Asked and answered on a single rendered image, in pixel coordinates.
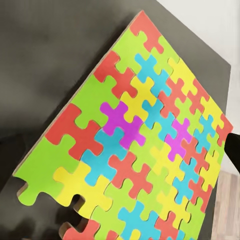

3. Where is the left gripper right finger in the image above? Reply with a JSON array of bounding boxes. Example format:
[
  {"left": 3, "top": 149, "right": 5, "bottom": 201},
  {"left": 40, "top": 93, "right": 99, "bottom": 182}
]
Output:
[{"left": 224, "top": 132, "right": 240, "bottom": 173}]

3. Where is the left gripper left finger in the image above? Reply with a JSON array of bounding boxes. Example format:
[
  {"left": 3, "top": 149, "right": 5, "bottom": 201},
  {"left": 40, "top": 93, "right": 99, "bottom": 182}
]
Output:
[{"left": 0, "top": 133, "right": 26, "bottom": 193}]

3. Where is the jigsaw puzzle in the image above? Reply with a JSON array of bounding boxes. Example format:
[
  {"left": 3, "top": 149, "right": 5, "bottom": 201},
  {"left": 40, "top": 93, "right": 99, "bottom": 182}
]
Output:
[{"left": 12, "top": 10, "right": 234, "bottom": 240}]

